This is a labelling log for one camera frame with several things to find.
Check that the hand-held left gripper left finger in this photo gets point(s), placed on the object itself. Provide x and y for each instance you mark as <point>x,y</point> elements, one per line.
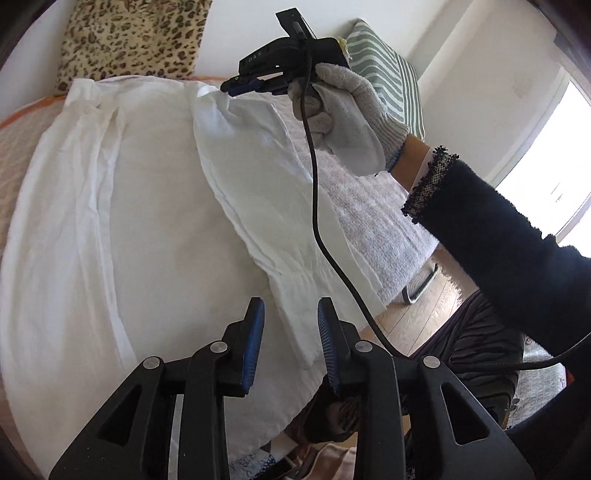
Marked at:
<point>256,332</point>

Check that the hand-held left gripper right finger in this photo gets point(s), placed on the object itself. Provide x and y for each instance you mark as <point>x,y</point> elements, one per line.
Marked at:
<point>325,341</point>

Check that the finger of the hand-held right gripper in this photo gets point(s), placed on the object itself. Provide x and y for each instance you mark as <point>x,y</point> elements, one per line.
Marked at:
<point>226,85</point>
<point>247,88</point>

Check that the white long-sleeved shirt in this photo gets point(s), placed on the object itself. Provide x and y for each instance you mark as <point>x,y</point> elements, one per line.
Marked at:
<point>161,207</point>

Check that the person's right forearm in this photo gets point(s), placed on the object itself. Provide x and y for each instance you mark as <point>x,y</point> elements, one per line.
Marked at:
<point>498,240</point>

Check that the person's right hand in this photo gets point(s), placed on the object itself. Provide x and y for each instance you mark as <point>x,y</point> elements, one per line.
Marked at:
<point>355,124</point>

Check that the green striped pillow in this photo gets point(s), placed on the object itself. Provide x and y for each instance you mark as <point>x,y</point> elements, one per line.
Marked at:
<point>388,69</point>

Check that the metal bed leg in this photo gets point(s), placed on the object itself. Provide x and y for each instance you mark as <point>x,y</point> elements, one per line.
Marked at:
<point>418,293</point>

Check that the leopard print cushion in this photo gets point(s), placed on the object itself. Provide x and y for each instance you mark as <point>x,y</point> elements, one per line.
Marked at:
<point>129,41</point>

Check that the dark striped clothing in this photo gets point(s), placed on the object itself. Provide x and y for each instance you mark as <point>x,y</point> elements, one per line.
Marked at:
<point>461,332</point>

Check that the pink plaid blanket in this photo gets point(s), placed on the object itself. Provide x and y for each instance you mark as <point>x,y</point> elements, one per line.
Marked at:
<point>360,198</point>

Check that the orange bed sheet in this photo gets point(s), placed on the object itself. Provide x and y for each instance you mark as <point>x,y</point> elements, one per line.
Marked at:
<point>27,110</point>

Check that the window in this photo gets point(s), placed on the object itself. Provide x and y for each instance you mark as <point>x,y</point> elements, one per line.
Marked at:
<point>545,175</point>

